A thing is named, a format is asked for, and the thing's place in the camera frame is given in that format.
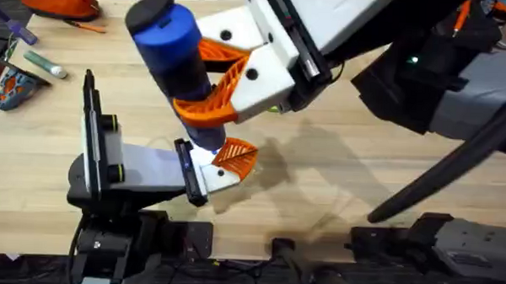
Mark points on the purple tool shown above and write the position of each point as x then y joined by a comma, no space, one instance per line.
16,26

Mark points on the wrist plate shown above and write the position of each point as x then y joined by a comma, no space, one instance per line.
89,132
366,28

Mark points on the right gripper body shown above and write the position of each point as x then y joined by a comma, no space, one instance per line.
325,18

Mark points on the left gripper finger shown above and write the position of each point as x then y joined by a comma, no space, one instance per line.
228,175
202,157

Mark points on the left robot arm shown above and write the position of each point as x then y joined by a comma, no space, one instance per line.
106,246

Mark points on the orange pen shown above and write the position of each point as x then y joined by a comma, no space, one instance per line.
86,26

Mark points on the orange soft bag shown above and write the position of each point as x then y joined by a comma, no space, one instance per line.
55,0

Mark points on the green and white tube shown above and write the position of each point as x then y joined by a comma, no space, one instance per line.
44,64

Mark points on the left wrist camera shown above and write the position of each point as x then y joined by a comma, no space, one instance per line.
111,149

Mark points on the left wrist plate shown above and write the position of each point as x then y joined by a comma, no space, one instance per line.
89,132

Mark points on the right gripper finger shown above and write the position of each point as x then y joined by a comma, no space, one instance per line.
265,87
236,25

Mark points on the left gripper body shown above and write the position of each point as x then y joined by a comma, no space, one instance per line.
150,172

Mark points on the blue electric screwdriver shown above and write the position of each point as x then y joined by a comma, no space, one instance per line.
168,42

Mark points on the blue and orange tool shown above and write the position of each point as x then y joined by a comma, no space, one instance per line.
14,91

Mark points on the right wrist plate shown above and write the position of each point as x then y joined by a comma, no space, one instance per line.
366,28

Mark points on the black rail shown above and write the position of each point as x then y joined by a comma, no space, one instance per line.
20,273

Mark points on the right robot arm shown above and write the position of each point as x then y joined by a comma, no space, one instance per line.
483,82

